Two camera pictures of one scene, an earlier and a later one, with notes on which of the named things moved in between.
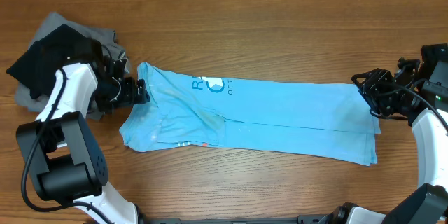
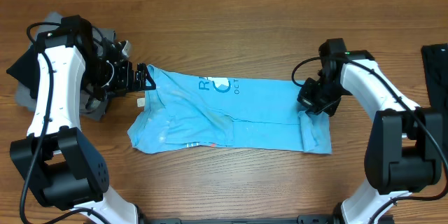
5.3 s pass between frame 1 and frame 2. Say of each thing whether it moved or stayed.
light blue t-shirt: moved
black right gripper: moved
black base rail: stayed
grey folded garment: stayed
